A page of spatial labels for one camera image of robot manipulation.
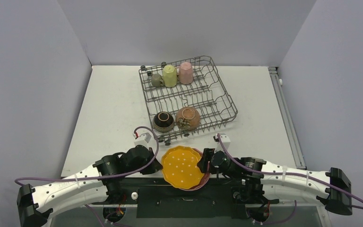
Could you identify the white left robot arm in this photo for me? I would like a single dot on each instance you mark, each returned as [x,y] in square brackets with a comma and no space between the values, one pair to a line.
[100,182]

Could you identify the aluminium frame rail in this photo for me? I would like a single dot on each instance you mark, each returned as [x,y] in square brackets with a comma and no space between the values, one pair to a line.
[288,122]

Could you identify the small grey-green cup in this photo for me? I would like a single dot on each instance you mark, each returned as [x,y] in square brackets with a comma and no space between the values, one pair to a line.
[157,80]

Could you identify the brown ceramic bowl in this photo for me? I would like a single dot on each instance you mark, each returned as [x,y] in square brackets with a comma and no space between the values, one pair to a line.
[188,118]
[163,122]

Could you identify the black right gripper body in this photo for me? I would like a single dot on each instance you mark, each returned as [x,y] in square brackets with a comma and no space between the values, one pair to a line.
[206,161]

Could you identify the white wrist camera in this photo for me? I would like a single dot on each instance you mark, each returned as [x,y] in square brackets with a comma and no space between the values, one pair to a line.
[223,142]
[142,139]

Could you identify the grey wire dish rack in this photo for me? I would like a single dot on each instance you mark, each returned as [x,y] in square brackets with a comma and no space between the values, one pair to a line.
[206,93]

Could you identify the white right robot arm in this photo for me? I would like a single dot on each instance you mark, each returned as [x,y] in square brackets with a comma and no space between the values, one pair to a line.
[262,181]

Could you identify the pink plate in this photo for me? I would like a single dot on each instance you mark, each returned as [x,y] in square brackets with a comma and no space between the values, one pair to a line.
[203,181]

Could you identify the pink mug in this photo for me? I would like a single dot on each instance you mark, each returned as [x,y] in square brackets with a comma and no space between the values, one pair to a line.
[185,73]

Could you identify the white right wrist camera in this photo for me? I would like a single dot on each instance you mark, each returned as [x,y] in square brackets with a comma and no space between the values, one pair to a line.
[223,142]

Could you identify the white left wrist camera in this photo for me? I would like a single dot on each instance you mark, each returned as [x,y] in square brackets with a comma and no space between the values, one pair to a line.
[142,139]

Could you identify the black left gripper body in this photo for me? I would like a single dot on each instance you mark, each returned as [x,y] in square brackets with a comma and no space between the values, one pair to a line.
[150,169]

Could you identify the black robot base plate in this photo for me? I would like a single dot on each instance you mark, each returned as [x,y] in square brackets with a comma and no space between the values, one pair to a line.
[156,198]

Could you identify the orange polka dot plate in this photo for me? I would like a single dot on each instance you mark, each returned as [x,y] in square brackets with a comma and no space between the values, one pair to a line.
[180,167]

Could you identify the pale yellow mug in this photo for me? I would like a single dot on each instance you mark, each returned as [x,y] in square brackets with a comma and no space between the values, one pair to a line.
[169,74]

